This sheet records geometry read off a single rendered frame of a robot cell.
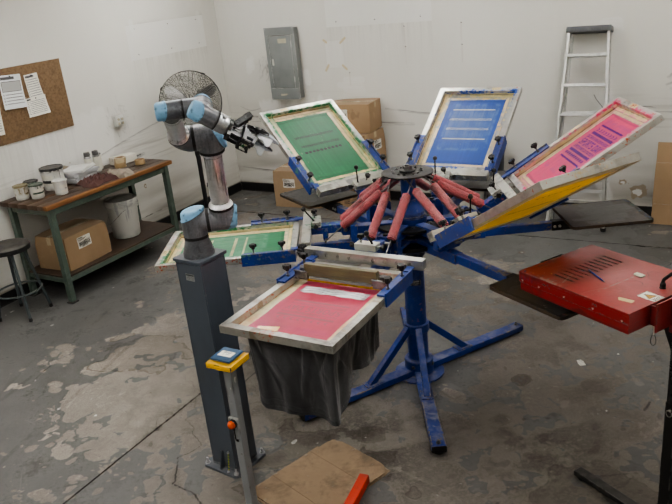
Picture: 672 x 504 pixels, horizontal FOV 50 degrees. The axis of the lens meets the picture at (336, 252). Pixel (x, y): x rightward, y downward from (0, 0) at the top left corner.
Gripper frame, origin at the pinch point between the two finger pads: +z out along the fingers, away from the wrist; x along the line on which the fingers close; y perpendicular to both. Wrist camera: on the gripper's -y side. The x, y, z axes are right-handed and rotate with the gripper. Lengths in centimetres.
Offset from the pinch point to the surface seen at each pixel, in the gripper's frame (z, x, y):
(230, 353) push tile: 21, -55, 64
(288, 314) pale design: 48, -61, 33
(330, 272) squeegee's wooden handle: 66, -60, 3
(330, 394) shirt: 70, -53, 68
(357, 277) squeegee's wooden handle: 75, -48, 7
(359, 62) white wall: 177, -250, -400
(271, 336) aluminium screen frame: 36, -49, 53
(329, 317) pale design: 61, -46, 35
